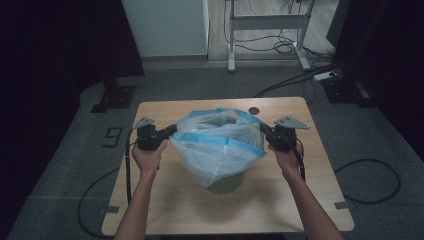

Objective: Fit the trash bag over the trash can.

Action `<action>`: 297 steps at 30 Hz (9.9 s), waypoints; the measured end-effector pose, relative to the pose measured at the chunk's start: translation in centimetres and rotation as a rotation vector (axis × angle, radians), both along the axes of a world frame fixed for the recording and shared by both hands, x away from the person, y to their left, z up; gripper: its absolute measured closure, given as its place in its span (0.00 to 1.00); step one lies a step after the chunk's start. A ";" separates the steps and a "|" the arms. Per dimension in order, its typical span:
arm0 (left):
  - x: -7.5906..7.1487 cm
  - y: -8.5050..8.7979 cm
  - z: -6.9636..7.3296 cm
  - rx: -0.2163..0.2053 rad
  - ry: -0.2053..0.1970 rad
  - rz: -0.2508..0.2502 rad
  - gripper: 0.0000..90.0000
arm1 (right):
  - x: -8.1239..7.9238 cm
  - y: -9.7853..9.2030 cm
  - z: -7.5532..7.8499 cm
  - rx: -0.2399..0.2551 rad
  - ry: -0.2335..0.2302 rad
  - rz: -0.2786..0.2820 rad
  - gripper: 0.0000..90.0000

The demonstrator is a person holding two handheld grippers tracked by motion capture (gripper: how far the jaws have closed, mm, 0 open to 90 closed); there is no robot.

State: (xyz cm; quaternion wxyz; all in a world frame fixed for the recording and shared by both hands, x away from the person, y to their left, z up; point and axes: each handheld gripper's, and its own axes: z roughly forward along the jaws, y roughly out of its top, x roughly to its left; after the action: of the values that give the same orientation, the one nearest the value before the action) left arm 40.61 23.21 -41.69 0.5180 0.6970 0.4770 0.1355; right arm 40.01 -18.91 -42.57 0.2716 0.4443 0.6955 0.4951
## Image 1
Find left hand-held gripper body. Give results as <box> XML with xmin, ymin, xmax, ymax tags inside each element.
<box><xmin>132</xmin><ymin>116</ymin><xmax>168</xmax><ymax>152</ymax></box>

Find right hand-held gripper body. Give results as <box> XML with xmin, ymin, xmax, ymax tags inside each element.
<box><xmin>269</xmin><ymin>115</ymin><xmax>310</xmax><ymax>153</ymax></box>

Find white blue-rimmed plastic trash bag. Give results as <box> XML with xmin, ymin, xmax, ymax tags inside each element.
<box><xmin>169</xmin><ymin>107</ymin><xmax>268</xmax><ymax>189</ymax></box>

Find person's left hand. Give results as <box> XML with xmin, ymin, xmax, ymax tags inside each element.
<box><xmin>132</xmin><ymin>139</ymin><xmax>170</xmax><ymax>174</ymax></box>

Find person's right hand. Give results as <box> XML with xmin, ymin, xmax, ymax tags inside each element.
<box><xmin>268</xmin><ymin>143</ymin><xmax>304</xmax><ymax>178</ymax></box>

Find black stand base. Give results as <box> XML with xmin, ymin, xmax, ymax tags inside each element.
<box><xmin>321</xmin><ymin>77</ymin><xmax>371</xmax><ymax>105</ymax></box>
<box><xmin>90</xmin><ymin>78</ymin><xmax>138</xmax><ymax>114</ymax></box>

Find white power strip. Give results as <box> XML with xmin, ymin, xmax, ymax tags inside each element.
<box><xmin>313</xmin><ymin>70</ymin><xmax>338</xmax><ymax>82</ymax></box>

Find white cabinet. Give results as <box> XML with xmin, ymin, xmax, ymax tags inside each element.
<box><xmin>121</xmin><ymin>0</ymin><xmax>210</xmax><ymax>58</ymax></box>

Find dark curtain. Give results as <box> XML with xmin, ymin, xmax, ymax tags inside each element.
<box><xmin>328</xmin><ymin>0</ymin><xmax>424</xmax><ymax>158</ymax></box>
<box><xmin>0</xmin><ymin>0</ymin><xmax>145</xmax><ymax>111</ymax></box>

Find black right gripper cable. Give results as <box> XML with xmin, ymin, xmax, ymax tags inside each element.
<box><xmin>289</xmin><ymin>139</ymin><xmax>307</xmax><ymax>183</ymax></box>

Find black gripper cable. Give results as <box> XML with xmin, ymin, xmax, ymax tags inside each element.
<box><xmin>77</xmin><ymin>129</ymin><xmax>138</xmax><ymax>240</ymax></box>
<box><xmin>289</xmin><ymin>139</ymin><xmax>307</xmax><ymax>183</ymax></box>

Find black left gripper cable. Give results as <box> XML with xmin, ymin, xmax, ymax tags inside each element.
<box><xmin>77</xmin><ymin>129</ymin><xmax>138</xmax><ymax>240</ymax></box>

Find long black floor cable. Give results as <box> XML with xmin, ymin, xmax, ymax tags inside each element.
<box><xmin>254</xmin><ymin>61</ymin><xmax>343</xmax><ymax>99</ymax></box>

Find coiled black cable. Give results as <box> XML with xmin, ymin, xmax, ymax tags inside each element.
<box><xmin>273</xmin><ymin>39</ymin><xmax>298</xmax><ymax>55</ymax></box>

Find metal desk frame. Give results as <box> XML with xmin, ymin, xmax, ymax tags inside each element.
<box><xmin>226</xmin><ymin>0</ymin><xmax>316</xmax><ymax>73</ymax></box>

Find black looped floor cable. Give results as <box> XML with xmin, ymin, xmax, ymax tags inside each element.
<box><xmin>334</xmin><ymin>158</ymin><xmax>402</xmax><ymax>205</ymax></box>

